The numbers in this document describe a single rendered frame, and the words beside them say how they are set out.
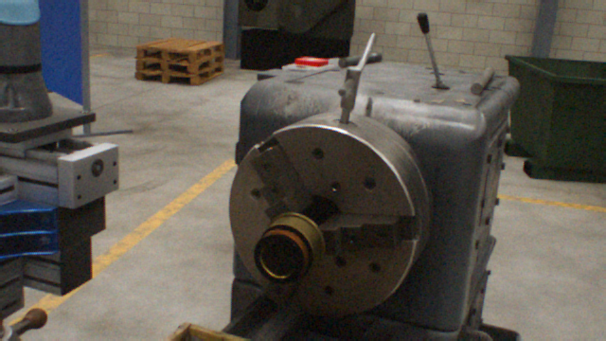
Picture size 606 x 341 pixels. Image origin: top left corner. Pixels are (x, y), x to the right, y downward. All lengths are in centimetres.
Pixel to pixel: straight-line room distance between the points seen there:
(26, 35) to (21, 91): 10
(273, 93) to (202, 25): 1050
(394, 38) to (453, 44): 92
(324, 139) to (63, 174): 48
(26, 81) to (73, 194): 23
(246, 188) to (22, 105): 46
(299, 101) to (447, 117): 26
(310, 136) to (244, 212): 18
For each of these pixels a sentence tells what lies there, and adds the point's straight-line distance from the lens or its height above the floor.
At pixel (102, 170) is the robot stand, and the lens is 130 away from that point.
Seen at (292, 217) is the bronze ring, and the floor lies 112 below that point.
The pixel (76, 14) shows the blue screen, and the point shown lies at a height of 100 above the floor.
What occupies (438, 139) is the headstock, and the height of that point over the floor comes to 121.
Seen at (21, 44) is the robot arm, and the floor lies 130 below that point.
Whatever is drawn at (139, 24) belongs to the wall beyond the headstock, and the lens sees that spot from 1218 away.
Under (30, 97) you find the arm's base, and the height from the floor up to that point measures 121.
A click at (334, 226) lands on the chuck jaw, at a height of 111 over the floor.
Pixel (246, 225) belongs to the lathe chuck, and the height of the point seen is 105.
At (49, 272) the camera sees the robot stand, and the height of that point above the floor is 89.
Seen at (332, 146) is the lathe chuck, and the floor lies 121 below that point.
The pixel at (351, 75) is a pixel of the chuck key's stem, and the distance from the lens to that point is 103.
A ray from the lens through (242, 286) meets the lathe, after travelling 137.
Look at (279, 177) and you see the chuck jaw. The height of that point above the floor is 116.
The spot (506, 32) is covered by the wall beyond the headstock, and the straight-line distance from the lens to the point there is 1095.
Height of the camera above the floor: 146
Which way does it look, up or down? 17 degrees down
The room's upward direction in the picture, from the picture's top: 4 degrees clockwise
